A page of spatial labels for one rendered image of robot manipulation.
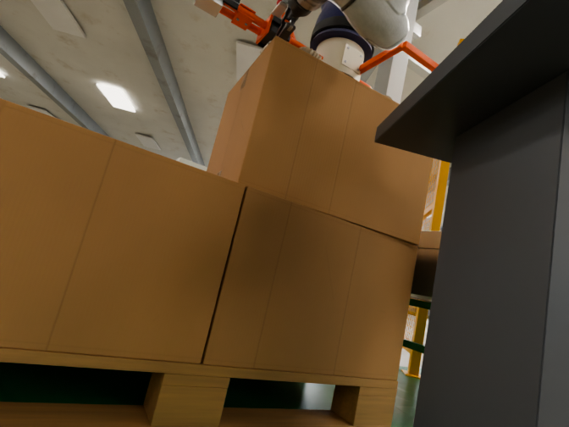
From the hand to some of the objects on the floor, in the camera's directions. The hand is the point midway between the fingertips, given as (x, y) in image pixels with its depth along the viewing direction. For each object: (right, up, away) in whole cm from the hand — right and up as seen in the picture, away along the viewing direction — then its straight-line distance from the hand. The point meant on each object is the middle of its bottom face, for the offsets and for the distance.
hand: (270, 33), depth 109 cm
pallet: (-41, -104, +5) cm, 112 cm away
